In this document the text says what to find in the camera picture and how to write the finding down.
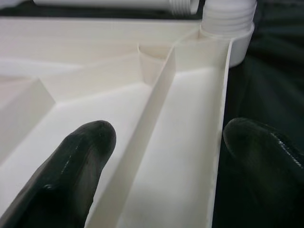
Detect black table cloth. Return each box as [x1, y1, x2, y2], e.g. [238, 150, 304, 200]
[0, 0, 304, 228]

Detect white plastic table leg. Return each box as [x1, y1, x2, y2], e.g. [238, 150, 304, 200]
[201, 0, 258, 38]
[32, 0, 200, 16]

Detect white plastic table top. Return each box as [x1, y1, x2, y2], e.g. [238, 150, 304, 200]
[0, 16, 255, 228]

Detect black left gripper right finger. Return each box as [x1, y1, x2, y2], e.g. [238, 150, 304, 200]
[222, 118, 304, 228]

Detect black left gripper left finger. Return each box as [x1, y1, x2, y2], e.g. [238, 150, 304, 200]
[0, 120, 117, 228]

